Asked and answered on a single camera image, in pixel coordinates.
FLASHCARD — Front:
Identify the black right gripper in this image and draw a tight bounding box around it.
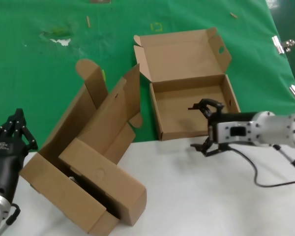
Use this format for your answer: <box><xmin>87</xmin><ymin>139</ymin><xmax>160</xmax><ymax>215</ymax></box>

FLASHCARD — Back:
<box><xmin>187</xmin><ymin>98</ymin><xmax>256</xmax><ymax>158</ymax></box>

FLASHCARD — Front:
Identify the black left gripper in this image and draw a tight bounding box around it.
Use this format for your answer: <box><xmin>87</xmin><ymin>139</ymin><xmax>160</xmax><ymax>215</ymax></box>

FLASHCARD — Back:
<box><xmin>0</xmin><ymin>108</ymin><xmax>39</xmax><ymax>201</ymax></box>

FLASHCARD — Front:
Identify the brown cardboard box with hole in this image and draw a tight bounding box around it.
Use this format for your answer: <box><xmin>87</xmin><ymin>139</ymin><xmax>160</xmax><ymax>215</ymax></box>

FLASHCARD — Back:
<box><xmin>133</xmin><ymin>27</ymin><xmax>241</xmax><ymax>142</ymax></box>

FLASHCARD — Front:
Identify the large brown cardboard box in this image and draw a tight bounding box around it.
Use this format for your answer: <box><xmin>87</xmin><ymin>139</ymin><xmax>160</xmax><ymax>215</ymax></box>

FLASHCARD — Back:
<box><xmin>19</xmin><ymin>59</ymin><xmax>120</xmax><ymax>236</ymax></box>

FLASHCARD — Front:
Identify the green table cloth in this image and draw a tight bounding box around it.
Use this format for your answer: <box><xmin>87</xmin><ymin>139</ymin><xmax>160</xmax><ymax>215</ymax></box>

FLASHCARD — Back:
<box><xmin>0</xmin><ymin>0</ymin><xmax>295</xmax><ymax>154</ymax></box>

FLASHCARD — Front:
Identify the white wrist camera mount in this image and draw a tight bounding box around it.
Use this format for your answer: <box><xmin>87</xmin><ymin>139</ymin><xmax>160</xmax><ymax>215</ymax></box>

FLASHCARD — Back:
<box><xmin>217</xmin><ymin>120</ymin><xmax>254</xmax><ymax>145</ymax></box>

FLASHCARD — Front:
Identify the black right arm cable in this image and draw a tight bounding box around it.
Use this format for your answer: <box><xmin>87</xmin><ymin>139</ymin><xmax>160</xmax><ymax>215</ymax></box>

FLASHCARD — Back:
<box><xmin>226</xmin><ymin>144</ymin><xmax>295</xmax><ymax>188</ymax></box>

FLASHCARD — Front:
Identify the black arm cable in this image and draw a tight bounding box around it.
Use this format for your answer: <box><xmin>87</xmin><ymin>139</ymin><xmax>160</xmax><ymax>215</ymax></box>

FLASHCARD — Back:
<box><xmin>0</xmin><ymin>203</ymin><xmax>22</xmax><ymax>236</ymax></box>
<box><xmin>226</xmin><ymin>144</ymin><xmax>295</xmax><ymax>188</ymax></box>

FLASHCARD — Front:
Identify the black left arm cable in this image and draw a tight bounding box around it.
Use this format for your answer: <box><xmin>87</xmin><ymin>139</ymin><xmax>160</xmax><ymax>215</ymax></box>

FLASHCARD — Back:
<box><xmin>0</xmin><ymin>203</ymin><xmax>22</xmax><ymax>236</ymax></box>

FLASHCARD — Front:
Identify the grey cable with black plug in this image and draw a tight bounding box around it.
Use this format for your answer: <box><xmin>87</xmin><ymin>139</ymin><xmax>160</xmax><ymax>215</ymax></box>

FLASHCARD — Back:
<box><xmin>272</xmin><ymin>144</ymin><xmax>295</xmax><ymax>173</ymax></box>

